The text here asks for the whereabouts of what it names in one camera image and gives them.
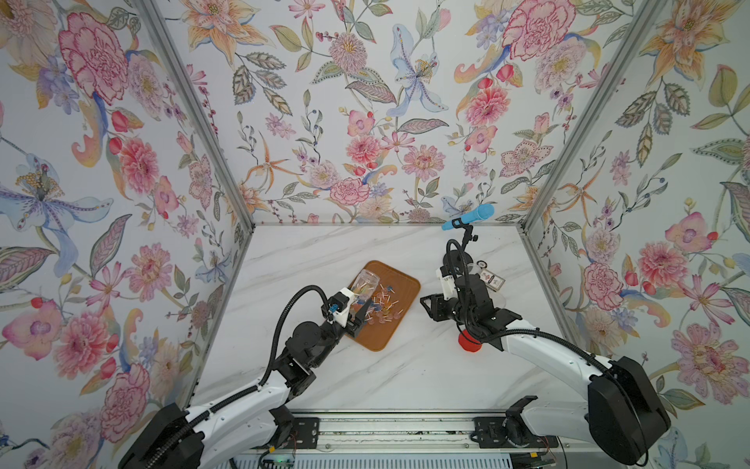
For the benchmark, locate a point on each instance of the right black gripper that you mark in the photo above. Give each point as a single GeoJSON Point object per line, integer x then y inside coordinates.
{"type": "Point", "coordinates": [464, 273]}

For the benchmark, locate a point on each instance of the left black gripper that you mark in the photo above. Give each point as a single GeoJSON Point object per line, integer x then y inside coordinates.
{"type": "Point", "coordinates": [351, 319]}

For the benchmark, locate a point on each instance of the brown wooden tray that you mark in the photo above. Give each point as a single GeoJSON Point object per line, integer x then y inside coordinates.
{"type": "Point", "coordinates": [375, 337]}

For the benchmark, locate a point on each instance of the clear patterned lid jar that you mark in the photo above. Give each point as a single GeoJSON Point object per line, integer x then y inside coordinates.
{"type": "Point", "coordinates": [365, 284]}

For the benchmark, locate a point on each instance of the red jar lid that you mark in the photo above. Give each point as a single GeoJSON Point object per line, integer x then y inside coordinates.
{"type": "Point", "coordinates": [467, 343]}

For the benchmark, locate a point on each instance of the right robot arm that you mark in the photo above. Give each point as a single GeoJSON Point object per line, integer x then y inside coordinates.
{"type": "Point", "coordinates": [618, 408]}

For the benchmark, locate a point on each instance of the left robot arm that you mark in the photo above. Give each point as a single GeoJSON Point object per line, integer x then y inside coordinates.
{"type": "Point", "coordinates": [255, 415]}

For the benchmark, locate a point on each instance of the pile of lollipop candies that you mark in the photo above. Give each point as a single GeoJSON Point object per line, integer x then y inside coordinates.
{"type": "Point", "coordinates": [386, 308]}

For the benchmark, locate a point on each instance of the blue microphone on stand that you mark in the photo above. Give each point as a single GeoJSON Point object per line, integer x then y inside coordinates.
{"type": "Point", "coordinates": [457, 260]}

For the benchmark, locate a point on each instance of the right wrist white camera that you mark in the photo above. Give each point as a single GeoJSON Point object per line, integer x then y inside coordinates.
{"type": "Point", "coordinates": [448, 285]}

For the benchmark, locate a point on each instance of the wrist white camera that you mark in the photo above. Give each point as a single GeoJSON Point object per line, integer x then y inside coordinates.
{"type": "Point", "coordinates": [448, 285]}
{"type": "Point", "coordinates": [338, 307]}

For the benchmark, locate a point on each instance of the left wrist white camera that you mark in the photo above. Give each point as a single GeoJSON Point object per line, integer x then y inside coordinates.
{"type": "Point", "coordinates": [338, 307]}

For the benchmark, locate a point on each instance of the small keychain card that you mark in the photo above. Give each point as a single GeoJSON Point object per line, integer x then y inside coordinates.
{"type": "Point", "coordinates": [491, 280]}

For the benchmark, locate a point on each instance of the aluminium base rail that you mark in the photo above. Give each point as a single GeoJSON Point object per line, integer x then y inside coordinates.
{"type": "Point", "coordinates": [421, 440]}

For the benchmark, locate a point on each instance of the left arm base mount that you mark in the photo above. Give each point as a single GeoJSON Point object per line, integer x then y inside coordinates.
{"type": "Point", "coordinates": [280, 429]}

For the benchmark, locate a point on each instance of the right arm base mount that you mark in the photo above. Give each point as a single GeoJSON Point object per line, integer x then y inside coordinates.
{"type": "Point", "coordinates": [508, 431]}

